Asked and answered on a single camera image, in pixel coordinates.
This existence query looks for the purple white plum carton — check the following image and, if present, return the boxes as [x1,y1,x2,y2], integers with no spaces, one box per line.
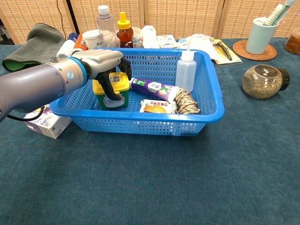
[23,104,72,139]

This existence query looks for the snack packet with orange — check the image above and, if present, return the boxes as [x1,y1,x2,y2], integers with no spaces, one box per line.
[139,98,179,114]

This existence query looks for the round woven coaster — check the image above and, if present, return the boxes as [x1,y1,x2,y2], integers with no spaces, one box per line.
[232,39,278,61]

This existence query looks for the white ridged brush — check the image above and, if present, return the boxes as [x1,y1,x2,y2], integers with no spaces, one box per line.
[264,4,286,26]

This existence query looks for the teal toothbrush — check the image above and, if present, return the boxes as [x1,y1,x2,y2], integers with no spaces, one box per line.
[274,0,297,25]

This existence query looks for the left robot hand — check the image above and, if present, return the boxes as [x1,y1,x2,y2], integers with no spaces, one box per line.
[71,48,132,101]

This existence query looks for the grey green towel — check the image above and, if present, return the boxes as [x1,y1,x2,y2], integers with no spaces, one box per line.
[1,22,66,72]

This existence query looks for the small white blue box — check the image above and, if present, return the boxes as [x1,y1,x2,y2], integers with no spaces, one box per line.
[156,34,178,49]

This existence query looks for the bundle of twine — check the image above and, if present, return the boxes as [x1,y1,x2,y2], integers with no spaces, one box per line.
[174,88,201,115]

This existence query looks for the amber jar brown contents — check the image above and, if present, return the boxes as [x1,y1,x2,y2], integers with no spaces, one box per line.
[284,27,300,56]

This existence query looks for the green tub yellow lid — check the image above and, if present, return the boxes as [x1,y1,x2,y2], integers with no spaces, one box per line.
[92,72,130,110]

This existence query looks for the white paper cup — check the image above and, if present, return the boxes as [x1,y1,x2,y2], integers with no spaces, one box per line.
[82,29,105,50]

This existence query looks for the orange drink can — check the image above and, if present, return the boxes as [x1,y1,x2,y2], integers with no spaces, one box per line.
[71,33,89,53]

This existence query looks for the thin black hanging cable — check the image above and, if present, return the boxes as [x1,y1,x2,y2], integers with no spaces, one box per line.
[57,0,65,38]

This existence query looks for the light blue cup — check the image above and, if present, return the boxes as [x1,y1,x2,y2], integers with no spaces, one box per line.
[245,17,280,55]

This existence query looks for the white squeeze wash bottle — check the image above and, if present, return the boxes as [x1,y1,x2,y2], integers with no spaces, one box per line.
[175,34,204,92]

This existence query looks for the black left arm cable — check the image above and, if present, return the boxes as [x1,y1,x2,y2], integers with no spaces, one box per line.
[6,105,45,122]

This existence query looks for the white blue cylinder bottle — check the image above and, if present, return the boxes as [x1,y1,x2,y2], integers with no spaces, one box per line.
[56,32,79,59]

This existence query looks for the round glass jar black lid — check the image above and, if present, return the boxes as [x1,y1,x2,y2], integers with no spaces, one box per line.
[241,64,291,100]

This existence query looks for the purple white tube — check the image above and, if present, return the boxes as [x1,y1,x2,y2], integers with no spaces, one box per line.
[129,78,180,103]

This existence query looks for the razor in yellow pack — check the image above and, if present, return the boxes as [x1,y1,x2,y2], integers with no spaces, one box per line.
[210,39,242,66]

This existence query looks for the teal table cloth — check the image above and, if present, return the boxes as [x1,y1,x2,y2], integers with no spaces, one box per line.
[0,38,300,225]

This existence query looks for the clear plastic water bottle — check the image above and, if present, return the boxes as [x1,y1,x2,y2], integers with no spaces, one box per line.
[96,5,119,49]

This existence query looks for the clear round clip container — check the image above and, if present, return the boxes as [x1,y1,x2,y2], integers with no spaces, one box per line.
[131,27,143,49]

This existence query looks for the honey bottle yellow cap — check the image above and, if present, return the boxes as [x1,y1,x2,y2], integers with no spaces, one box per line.
[116,11,134,49]

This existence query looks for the bamboo folding screen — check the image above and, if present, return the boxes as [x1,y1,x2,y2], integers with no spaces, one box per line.
[0,0,300,45]

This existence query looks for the white plastic bag pack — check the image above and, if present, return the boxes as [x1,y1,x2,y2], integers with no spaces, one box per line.
[179,33,220,60]

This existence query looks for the blue plastic basket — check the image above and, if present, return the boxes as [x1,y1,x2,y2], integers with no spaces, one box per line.
[49,48,225,137]

